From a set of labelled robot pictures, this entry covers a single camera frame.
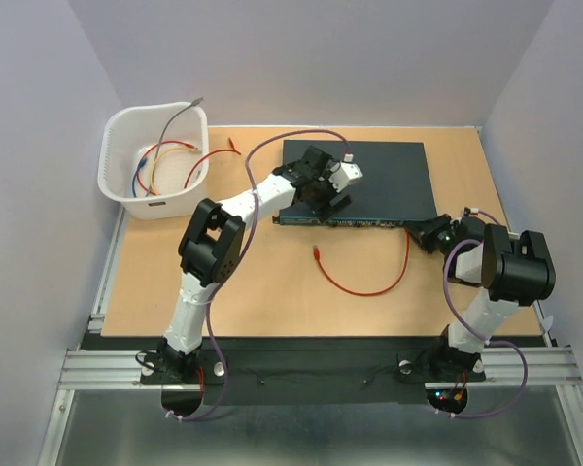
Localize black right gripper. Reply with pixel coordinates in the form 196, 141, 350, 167
402, 212, 458, 254

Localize red patch cable long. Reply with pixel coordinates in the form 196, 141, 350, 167
182, 136, 243, 190

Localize yellow patch cable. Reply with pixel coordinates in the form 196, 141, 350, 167
148, 145, 198, 195

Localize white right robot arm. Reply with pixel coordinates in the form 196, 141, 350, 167
404, 208, 556, 379

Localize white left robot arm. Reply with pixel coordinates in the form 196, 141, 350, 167
135, 146, 362, 383

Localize white plastic basket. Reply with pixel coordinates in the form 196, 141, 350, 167
97, 102, 210, 220

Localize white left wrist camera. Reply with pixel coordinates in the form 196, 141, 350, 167
328, 153, 363, 193

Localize red patch cable looped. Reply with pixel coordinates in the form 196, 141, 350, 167
310, 227, 412, 297

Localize dark blue network switch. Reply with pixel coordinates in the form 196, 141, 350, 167
272, 141, 437, 228

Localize red cable in basket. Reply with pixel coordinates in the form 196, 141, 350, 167
136, 139, 201, 198

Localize grey cable in basket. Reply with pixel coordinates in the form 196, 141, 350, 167
148, 96, 207, 196

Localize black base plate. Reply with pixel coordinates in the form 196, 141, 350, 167
76, 334, 549, 406

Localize blue cable in basket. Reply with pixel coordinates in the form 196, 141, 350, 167
132, 154, 150, 199

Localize aluminium frame rail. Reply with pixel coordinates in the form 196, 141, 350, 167
58, 347, 583, 390

